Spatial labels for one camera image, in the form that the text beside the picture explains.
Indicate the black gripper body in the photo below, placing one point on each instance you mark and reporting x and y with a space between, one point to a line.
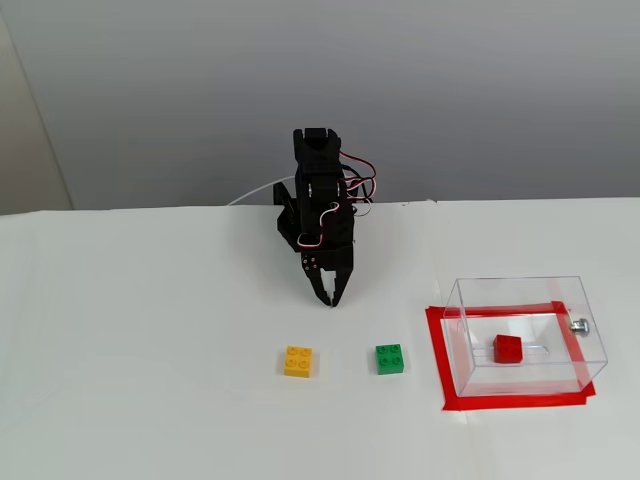
334 261

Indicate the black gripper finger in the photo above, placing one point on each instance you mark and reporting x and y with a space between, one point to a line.
312 275
346 282

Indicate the red lego brick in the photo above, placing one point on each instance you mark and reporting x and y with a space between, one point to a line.
507 349

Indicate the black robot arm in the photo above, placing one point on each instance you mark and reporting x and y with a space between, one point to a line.
315 165

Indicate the yellow lego brick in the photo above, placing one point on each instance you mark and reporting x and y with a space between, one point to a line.
298 361

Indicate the green lego brick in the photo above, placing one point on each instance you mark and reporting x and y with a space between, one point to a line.
389 358

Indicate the transparent plastic box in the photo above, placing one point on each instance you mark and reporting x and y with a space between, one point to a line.
525 380

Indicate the silver box lock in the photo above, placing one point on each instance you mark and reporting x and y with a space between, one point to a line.
580 326

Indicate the red tape frame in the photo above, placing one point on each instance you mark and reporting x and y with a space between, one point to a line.
515 401

